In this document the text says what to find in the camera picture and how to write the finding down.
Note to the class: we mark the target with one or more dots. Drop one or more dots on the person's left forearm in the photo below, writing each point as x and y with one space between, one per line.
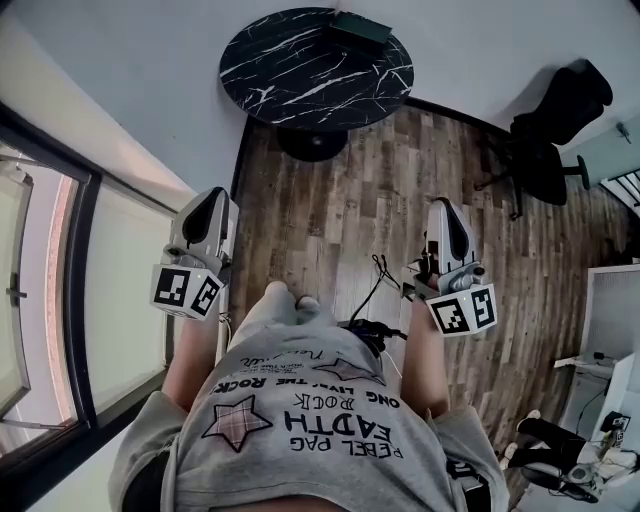
192 360

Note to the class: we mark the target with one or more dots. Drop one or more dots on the person's right forearm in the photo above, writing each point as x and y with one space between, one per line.
425 360

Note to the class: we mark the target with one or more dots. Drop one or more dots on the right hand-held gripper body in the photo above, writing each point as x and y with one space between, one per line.
465 310

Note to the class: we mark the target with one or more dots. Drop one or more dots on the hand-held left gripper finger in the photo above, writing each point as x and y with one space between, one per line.
220 235
192 222

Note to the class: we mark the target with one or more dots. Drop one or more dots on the spare hand-held gripper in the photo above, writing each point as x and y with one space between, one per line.
617 425

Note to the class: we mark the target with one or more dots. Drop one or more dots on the light grey trousers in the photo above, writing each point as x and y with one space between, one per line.
270 310

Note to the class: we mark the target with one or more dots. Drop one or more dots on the dark green box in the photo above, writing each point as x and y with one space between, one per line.
360 25

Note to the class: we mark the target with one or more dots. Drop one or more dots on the black window frame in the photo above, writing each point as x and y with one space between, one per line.
85 300

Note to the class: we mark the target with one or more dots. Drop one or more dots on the white cabinet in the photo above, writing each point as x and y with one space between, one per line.
615 310

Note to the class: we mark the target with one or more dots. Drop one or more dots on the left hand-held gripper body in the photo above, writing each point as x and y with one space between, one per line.
175 290

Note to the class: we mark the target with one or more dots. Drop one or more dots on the black office chair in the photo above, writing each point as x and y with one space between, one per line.
545 170

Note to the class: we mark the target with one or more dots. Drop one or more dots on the grey printed t-shirt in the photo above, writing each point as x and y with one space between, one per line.
325 450

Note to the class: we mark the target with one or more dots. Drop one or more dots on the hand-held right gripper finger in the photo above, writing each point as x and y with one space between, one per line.
467 250
436 235

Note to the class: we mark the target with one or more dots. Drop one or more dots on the black marble round table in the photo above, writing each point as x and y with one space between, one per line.
300 75

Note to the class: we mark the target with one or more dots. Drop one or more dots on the white desk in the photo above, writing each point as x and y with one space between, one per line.
625 390

